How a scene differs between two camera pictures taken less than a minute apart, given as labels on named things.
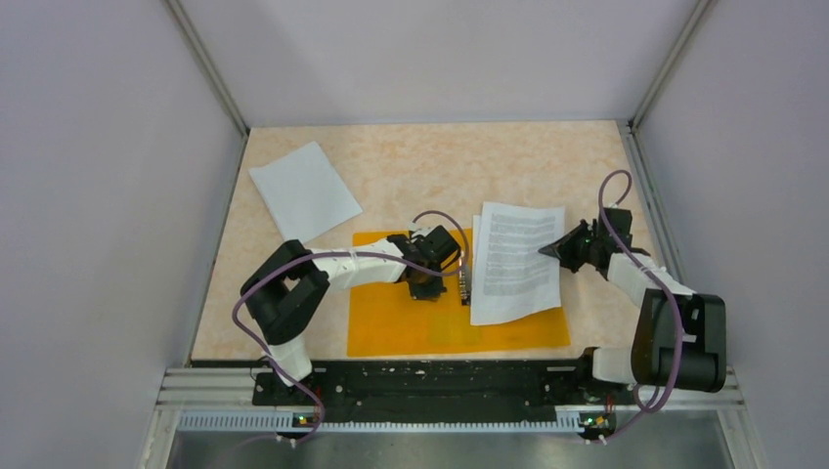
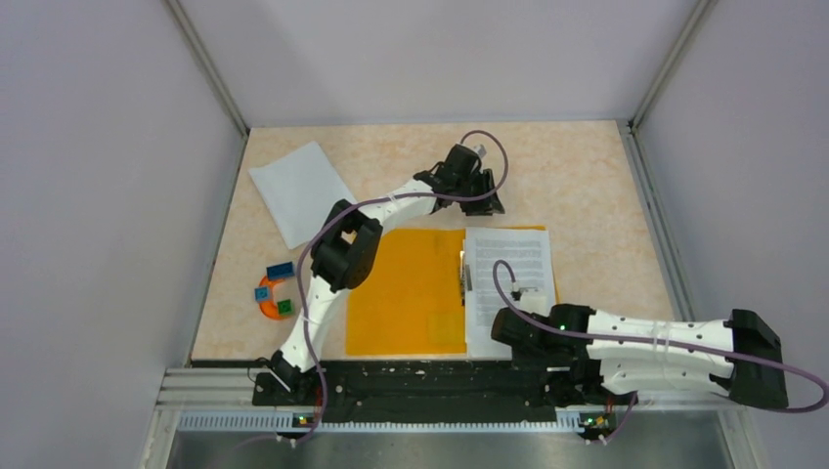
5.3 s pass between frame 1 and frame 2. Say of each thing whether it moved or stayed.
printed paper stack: moved
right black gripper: moved
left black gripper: moved
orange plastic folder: stayed
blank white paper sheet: stayed
